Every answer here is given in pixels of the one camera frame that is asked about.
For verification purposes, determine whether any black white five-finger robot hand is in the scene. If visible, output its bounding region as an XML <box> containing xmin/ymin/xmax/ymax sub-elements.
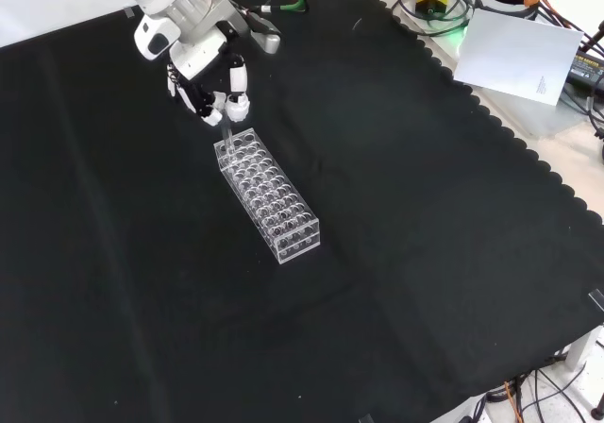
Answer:
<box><xmin>133</xmin><ymin>14</ymin><xmax>252</xmax><ymax>127</ymax></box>

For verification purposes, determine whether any clear glass test tube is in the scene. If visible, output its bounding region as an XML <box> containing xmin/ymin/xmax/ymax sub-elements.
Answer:
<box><xmin>221</xmin><ymin>114</ymin><xmax>236</xmax><ymax>161</ymax></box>

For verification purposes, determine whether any clear acrylic test tube rack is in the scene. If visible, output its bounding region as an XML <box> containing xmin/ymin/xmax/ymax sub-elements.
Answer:
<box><xmin>212</xmin><ymin>128</ymin><xmax>323</xmax><ymax>265</ymax></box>

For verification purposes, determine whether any black bench cloth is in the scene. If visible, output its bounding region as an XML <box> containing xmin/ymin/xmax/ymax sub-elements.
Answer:
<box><xmin>0</xmin><ymin>0</ymin><xmax>604</xmax><ymax>423</ymax></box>

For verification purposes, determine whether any pale white board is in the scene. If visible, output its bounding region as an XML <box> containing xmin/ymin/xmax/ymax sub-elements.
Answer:
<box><xmin>452</xmin><ymin>8</ymin><xmax>585</xmax><ymax>108</ymax></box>

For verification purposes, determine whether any black power adapter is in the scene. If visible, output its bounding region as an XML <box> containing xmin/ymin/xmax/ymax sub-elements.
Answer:
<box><xmin>564</xmin><ymin>49</ymin><xmax>604</xmax><ymax>97</ymax></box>

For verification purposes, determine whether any white table leg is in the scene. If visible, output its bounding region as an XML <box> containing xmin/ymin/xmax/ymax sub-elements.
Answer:
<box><xmin>562</xmin><ymin>327</ymin><xmax>604</xmax><ymax>373</ymax></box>

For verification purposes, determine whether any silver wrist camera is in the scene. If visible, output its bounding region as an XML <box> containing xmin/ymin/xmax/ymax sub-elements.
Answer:
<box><xmin>244</xmin><ymin>14</ymin><xmax>283</xmax><ymax>56</ymax></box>

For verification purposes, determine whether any black floor cable bundle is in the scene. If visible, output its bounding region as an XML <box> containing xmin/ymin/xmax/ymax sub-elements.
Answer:
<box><xmin>471</xmin><ymin>347</ymin><xmax>604</xmax><ymax>423</ymax></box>

